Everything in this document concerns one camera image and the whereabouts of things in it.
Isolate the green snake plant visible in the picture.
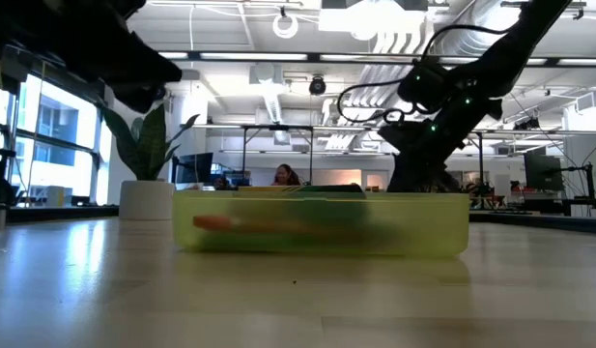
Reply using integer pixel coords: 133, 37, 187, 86
101, 102, 202, 183

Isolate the white ceiling fixture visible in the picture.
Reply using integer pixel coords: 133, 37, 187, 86
318, 0, 437, 55

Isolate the long ceiling light strip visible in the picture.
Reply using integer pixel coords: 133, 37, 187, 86
156, 47, 596, 68

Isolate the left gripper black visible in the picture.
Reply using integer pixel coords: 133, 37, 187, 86
0, 0, 184, 115

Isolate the black round ceiling camera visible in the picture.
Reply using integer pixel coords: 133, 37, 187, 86
307, 74, 327, 97

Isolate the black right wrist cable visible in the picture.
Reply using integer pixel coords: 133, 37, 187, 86
335, 23, 509, 126

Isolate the yellow-green translucent pencil box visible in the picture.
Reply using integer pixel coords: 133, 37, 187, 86
172, 189, 471, 257

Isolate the distant black rig frame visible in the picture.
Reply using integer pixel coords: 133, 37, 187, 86
239, 124, 316, 188
464, 129, 486, 194

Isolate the teal pencil orange eraser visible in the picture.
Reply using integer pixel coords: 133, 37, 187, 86
191, 215, 327, 238

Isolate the silver ventilation duct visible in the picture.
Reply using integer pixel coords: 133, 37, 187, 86
432, 0, 525, 59

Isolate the white hanging ring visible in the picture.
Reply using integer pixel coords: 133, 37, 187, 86
271, 12, 300, 41

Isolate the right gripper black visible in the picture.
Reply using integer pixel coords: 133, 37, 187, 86
377, 115, 478, 194

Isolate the white plant pot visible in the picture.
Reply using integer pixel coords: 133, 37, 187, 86
117, 179, 176, 222

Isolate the black computer monitor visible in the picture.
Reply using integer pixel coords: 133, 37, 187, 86
171, 152, 214, 185
523, 146, 565, 193

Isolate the white bin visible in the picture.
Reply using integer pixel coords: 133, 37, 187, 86
45, 185, 67, 209

